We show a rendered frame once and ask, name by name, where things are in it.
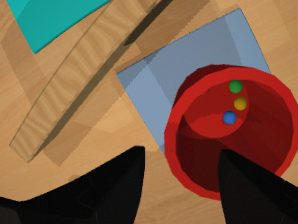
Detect green marble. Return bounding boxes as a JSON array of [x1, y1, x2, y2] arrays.
[[229, 79, 242, 93]]

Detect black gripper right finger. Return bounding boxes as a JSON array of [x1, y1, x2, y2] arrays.
[[218, 149, 298, 224]]

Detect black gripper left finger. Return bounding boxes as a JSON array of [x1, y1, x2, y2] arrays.
[[0, 145, 145, 224]]

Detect yellow marble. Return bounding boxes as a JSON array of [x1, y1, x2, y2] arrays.
[[234, 97, 247, 111]]

